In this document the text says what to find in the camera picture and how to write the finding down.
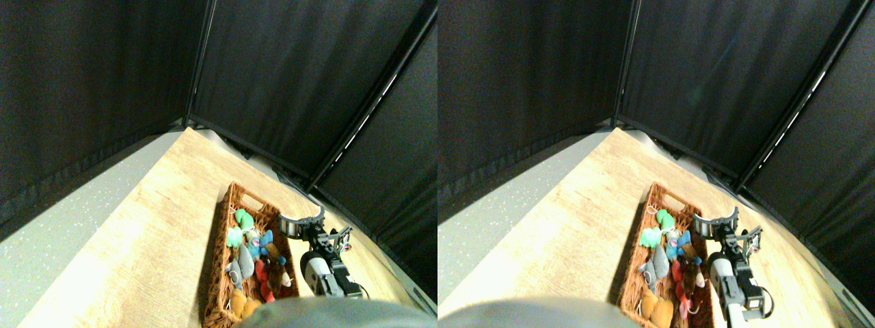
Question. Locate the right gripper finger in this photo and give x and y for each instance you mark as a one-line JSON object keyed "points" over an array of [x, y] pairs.
{"points": [[317, 219], [289, 225], [731, 219], [704, 225]]}

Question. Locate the grey blue toy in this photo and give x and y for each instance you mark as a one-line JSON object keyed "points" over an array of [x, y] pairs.
{"points": [[683, 244], [265, 244]]}

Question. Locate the brown plush toy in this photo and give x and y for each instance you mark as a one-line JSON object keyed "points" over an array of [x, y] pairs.
{"points": [[279, 272], [692, 272]]}

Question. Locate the red toy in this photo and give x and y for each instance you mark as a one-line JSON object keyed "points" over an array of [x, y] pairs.
{"points": [[681, 290], [263, 280]]}

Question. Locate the orange plush toy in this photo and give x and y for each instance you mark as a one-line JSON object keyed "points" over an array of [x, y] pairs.
{"points": [[657, 311], [243, 304]]}

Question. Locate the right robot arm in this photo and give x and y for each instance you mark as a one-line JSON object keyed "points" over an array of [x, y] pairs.
{"points": [[321, 273], [724, 280]]}

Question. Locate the black curtain stand foot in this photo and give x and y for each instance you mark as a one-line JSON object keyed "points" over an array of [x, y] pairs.
{"points": [[666, 147], [292, 179], [721, 179], [239, 147]]}

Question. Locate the brown wicker basket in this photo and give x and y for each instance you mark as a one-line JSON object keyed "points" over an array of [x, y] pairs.
{"points": [[217, 287], [632, 287]]}

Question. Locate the black curtain stand pole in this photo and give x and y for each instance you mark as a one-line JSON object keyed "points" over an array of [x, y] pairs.
{"points": [[627, 61], [199, 61], [369, 109], [800, 109]]}

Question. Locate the black bracket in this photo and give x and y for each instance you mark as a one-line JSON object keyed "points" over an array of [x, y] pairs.
{"points": [[752, 240]]}

